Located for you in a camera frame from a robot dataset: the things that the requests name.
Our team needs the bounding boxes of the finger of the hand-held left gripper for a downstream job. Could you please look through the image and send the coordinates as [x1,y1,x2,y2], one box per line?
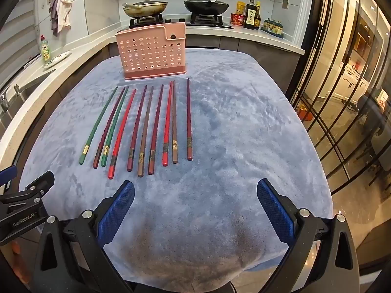
[0,170,56,217]
[0,165,18,187]

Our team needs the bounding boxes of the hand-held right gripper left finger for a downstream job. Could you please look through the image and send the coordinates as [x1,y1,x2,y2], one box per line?
[32,180,135,293]

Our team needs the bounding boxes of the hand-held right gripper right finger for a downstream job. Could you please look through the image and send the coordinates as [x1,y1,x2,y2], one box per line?
[257,178,361,293]

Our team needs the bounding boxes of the pink perforated utensil holder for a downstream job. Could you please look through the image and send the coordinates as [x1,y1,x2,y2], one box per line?
[115,22,188,81]

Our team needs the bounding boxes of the chrome faucet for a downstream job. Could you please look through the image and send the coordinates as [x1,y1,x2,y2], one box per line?
[0,83,22,114]

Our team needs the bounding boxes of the blue-grey plush blanket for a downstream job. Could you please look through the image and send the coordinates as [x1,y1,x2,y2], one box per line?
[18,48,334,284]

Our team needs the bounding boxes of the steel sink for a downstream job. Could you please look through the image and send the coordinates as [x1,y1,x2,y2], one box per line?
[6,68,58,110]

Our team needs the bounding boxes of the grey window blind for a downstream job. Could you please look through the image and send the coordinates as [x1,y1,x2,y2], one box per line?
[0,1,43,81]

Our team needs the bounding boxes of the patterned plate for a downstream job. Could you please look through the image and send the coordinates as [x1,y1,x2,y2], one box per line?
[43,50,73,68]

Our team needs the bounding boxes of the green dish soap bottle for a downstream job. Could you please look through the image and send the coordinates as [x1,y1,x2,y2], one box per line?
[40,35,52,64]

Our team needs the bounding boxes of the black-framed glass sliding door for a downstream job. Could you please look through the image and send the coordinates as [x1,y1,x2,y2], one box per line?
[285,0,391,284]

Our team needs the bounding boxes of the purple hanging cloth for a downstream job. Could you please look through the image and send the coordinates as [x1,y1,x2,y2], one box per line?
[49,0,61,38]

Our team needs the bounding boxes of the white pink hanging towel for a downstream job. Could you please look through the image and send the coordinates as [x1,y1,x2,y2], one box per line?
[56,0,73,33]

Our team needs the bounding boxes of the green seasoning jar set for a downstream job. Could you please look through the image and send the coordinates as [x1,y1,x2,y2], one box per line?
[261,17,285,39]

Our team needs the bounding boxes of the large dark soy sauce bottle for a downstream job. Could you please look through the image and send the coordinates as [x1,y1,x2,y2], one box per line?
[244,0,260,31]

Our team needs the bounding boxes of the black gas stove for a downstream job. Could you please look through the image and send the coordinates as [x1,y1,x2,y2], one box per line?
[128,13,234,30]

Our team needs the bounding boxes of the beige wok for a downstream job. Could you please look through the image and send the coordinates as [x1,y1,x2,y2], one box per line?
[122,1,169,19]

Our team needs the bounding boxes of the glass wok lid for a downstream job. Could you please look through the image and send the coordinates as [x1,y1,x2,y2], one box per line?
[123,0,168,9]

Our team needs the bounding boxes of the black wok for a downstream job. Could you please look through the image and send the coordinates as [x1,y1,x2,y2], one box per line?
[184,1,229,17]

